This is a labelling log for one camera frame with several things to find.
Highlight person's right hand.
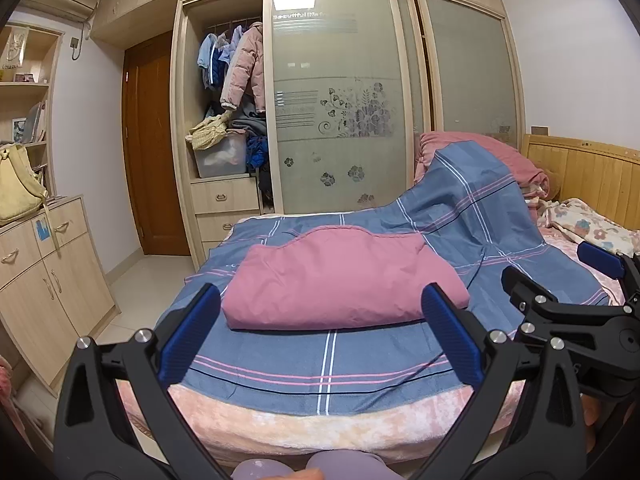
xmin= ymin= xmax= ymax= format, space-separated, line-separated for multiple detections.
xmin=579 ymin=394 xmax=601 ymax=441

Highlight light wood cabinet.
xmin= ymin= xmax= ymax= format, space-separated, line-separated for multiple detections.
xmin=0 ymin=195 xmax=117 ymax=393

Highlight frosted plain sliding door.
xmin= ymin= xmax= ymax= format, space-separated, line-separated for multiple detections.
xmin=417 ymin=0 xmax=526 ymax=148

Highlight grey clothes pile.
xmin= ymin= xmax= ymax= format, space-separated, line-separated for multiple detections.
xmin=227 ymin=100 xmax=268 ymax=136

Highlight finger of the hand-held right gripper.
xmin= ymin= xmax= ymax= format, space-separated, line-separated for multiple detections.
xmin=576 ymin=241 xmax=640 ymax=307
xmin=501 ymin=265 xmax=566 ymax=318

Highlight floral pillow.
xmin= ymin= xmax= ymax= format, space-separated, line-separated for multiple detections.
xmin=525 ymin=196 xmax=640 ymax=257

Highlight blue plaid bed sheet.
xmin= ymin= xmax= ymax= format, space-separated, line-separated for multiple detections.
xmin=167 ymin=141 xmax=613 ymax=417

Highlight clear plastic storage box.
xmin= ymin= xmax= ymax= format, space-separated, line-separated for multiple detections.
xmin=192 ymin=132 xmax=248 ymax=179

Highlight white pink hooded jacket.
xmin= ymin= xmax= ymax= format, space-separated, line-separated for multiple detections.
xmin=221 ymin=225 xmax=471 ymax=332

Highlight pink comforter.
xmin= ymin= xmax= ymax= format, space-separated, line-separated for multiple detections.
xmin=414 ymin=131 xmax=551 ymax=201

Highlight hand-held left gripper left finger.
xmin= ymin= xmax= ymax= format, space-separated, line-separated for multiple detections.
xmin=52 ymin=282 xmax=236 ymax=480

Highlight blue clothes pile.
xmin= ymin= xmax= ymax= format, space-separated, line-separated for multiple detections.
xmin=245 ymin=135 xmax=271 ymax=171

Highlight light wood bookshelf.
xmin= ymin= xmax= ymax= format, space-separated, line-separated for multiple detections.
xmin=0 ymin=25 xmax=66 ymax=201

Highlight lilac cloth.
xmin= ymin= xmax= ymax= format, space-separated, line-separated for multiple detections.
xmin=232 ymin=452 xmax=381 ymax=480

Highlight wooden headboard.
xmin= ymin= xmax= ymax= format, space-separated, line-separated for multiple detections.
xmin=521 ymin=134 xmax=640 ymax=233

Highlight black clothes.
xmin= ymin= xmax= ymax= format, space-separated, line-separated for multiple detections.
xmin=256 ymin=167 xmax=275 ymax=208

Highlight yellow crumpled cloth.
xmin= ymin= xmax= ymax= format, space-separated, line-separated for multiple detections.
xmin=186 ymin=112 xmax=231 ymax=151

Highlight yellow backpack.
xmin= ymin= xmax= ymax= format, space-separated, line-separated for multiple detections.
xmin=0 ymin=142 xmax=49 ymax=223

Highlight white air conditioner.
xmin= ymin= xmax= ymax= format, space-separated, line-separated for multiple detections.
xmin=17 ymin=0 xmax=101 ymax=23

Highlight frosted floral sliding door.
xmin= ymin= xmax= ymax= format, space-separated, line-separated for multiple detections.
xmin=262 ymin=0 xmax=416 ymax=216

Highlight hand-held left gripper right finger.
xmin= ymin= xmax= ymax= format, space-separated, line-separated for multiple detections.
xmin=400 ymin=282 xmax=588 ymax=480

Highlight blue hanging clothes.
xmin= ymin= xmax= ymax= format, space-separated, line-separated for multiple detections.
xmin=197 ymin=32 xmax=236 ymax=92

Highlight pink puffer jacket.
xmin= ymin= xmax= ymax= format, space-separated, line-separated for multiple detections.
xmin=220 ymin=21 xmax=267 ymax=112

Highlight brown wooden door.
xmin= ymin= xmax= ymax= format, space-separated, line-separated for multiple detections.
xmin=122 ymin=30 xmax=193 ymax=257

